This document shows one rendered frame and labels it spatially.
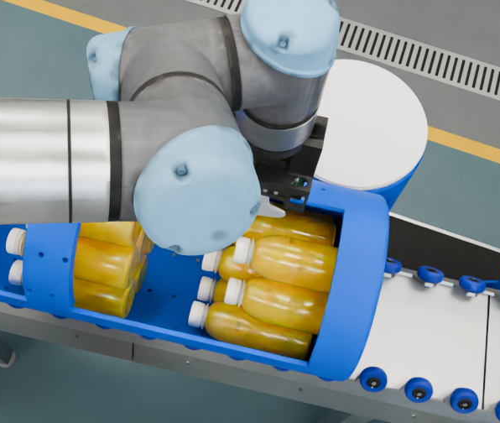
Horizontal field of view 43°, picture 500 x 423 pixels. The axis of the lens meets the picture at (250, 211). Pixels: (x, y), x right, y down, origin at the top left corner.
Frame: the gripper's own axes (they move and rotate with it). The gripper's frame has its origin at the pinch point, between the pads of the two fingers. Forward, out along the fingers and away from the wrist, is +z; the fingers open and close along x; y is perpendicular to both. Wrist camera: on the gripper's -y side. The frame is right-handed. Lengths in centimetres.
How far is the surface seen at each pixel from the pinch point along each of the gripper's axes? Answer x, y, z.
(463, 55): 147, 66, 131
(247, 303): -7.1, 3.4, 17.5
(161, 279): -1.7, -11.9, 33.1
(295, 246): 0.8, 8.2, 11.6
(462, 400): -11, 40, 32
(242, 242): 0.1, 0.7, 12.8
